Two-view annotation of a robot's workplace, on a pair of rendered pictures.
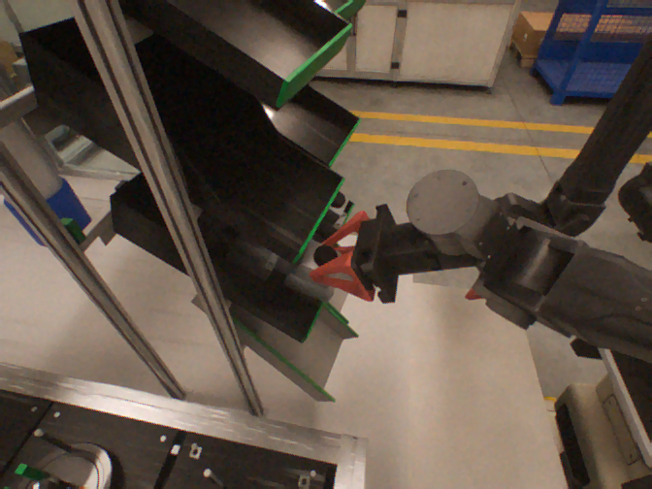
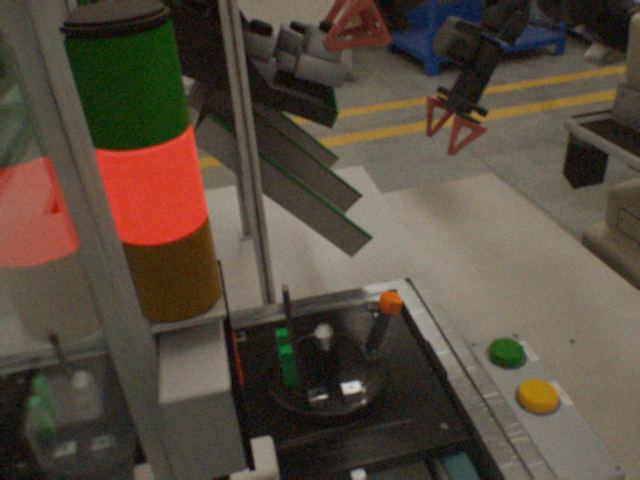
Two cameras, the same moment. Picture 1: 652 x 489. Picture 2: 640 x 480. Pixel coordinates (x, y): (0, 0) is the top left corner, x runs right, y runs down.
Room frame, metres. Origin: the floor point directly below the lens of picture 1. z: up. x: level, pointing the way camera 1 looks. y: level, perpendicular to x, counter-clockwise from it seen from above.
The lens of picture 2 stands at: (-0.40, 0.31, 1.46)
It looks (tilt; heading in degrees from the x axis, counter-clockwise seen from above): 32 degrees down; 338
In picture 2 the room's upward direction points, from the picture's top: 4 degrees counter-clockwise
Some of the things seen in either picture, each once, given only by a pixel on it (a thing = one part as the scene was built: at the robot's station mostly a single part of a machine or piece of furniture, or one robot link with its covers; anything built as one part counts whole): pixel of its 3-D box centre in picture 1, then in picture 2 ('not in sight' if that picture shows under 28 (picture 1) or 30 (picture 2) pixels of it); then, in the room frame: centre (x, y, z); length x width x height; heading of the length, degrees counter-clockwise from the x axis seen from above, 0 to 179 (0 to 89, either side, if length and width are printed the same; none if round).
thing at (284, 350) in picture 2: not in sight; (288, 366); (0.04, 0.18, 1.01); 0.01 x 0.01 x 0.05; 79
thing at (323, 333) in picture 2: not in sight; (323, 333); (0.05, 0.14, 1.04); 0.02 x 0.02 x 0.03
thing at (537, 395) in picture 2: not in sight; (537, 397); (-0.08, -0.06, 0.96); 0.04 x 0.04 x 0.02
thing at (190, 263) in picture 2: not in sight; (170, 259); (-0.12, 0.29, 1.28); 0.05 x 0.05 x 0.05
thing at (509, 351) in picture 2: not in sight; (506, 354); (-0.01, -0.07, 0.96); 0.04 x 0.04 x 0.02
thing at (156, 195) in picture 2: not in sight; (150, 178); (-0.12, 0.29, 1.33); 0.05 x 0.05 x 0.05
